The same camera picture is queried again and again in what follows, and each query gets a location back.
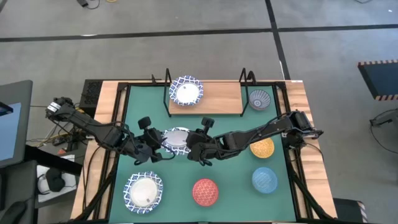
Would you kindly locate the green table mat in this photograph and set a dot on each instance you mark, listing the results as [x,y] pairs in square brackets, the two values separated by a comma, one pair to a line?
[230,174]

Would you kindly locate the grey monitor with blue screen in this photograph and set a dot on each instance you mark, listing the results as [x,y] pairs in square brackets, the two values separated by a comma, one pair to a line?
[12,130]

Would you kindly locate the black metal table frame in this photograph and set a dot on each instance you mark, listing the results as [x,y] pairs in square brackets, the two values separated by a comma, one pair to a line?
[280,84]

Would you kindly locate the white paper sheet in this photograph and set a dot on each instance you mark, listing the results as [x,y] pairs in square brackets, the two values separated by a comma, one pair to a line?
[71,182]

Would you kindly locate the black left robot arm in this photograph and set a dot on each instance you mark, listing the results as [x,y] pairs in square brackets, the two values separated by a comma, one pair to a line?
[93,127]

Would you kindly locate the black hazard striped box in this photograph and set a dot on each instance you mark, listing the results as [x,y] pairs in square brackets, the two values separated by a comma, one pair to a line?
[346,211]

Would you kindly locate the wooden shelf with black legs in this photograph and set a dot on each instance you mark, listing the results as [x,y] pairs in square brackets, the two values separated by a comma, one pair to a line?
[217,99]

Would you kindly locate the black floor power adapter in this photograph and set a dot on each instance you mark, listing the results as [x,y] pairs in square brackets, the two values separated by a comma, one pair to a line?
[82,2]

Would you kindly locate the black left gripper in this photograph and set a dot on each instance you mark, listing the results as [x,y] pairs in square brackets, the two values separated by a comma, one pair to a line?
[146,146]

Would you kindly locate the blue hazard striped platform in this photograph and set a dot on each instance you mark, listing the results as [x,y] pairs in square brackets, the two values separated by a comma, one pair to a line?
[382,81]

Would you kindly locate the white blue swirl bowl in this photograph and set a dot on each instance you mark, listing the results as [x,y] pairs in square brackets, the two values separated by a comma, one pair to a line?
[259,100]

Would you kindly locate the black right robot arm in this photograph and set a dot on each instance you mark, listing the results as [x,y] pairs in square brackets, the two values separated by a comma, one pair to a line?
[258,132]

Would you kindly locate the black headphones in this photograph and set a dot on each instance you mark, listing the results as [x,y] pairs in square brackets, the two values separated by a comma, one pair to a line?
[55,183]

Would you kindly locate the blue patterned bowl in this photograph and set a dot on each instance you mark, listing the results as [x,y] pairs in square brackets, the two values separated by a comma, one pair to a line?
[264,180]

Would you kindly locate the blue rimmed paper plate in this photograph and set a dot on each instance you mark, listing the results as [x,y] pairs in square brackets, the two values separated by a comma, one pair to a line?
[177,140]
[143,193]
[186,91]

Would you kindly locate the yellow patterned bowl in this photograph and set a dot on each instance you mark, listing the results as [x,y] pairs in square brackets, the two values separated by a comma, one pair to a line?
[264,150]

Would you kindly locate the bowl with red inside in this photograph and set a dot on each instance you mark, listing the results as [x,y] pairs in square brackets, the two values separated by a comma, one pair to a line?
[205,192]

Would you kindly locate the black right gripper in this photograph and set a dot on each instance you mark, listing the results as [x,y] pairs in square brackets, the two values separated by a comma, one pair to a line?
[202,146]

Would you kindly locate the black perforated box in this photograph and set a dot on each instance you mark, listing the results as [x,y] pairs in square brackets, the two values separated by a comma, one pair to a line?
[91,93]

